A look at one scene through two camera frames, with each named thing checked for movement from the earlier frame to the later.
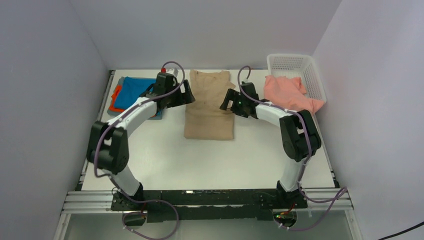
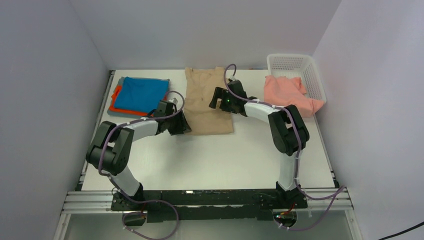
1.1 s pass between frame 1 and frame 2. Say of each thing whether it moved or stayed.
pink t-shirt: stayed
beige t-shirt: moved
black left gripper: moved
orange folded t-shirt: stayed
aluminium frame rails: stayed
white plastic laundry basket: stayed
